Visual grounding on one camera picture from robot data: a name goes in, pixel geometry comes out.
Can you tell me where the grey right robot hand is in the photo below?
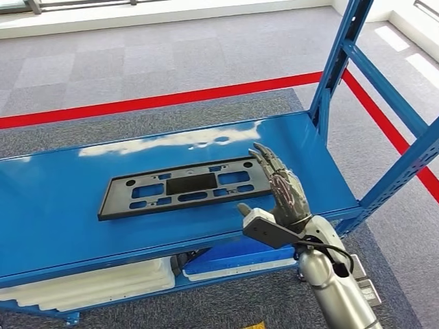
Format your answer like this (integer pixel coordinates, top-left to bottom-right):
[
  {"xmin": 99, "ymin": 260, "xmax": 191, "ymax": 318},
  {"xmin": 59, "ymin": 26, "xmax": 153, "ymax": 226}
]
[{"xmin": 237, "ymin": 142, "xmax": 313, "ymax": 233}]

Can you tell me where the black plastic panel part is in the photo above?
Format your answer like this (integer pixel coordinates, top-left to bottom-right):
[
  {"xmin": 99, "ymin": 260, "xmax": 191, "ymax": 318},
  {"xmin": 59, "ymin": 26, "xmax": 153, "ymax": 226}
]
[{"xmin": 97, "ymin": 156, "xmax": 274, "ymax": 222}]

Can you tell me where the black ribbed plastic part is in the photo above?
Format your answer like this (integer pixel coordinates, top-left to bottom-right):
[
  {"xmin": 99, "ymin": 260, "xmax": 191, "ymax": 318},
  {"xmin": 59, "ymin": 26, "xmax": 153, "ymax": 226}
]
[{"xmin": 170, "ymin": 247, "xmax": 212, "ymax": 278}]

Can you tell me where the blue metal shelf rack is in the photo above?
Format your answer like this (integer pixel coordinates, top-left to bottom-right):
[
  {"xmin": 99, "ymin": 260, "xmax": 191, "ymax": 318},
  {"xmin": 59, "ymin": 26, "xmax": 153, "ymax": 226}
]
[{"xmin": 0, "ymin": 0, "xmax": 439, "ymax": 327}]

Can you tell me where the blue plastic crate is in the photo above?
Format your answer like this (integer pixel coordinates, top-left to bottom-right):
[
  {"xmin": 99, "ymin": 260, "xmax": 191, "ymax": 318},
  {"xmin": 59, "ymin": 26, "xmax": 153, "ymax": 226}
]
[{"xmin": 185, "ymin": 238, "xmax": 296, "ymax": 276}]

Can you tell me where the white plastic crate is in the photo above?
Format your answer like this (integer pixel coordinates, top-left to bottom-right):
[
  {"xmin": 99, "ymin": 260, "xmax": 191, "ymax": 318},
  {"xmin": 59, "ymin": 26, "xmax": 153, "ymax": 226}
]
[{"xmin": 182, "ymin": 258, "xmax": 297, "ymax": 282}]

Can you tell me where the closed silver floor socket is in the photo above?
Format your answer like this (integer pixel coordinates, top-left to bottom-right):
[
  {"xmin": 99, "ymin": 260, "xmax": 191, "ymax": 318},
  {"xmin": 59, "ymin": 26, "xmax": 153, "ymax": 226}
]
[{"xmin": 349, "ymin": 254, "xmax": 367, "ymax": 280}]

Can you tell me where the open silver floor socket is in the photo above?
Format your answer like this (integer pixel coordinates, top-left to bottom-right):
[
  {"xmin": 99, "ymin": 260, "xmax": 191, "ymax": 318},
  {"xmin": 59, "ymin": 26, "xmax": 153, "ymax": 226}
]
[{"xmin": 356, "ymin": 278, "xmax": 382, "ymax": 308}]

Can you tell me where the white plastic tray stack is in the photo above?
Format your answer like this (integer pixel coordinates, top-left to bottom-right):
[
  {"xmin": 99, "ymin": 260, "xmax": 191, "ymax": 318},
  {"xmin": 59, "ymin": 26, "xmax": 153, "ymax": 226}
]
[{"xmin": 0, "ymin": 256, "xmax": 175, "ymax": 313}]

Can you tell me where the black wrist cable bundle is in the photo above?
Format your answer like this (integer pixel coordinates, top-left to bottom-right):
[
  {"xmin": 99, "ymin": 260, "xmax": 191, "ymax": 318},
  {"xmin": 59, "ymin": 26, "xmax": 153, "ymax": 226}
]
[{"xmin": 295, "ymin": 239, "xmax": 354, "ymax": 276}]

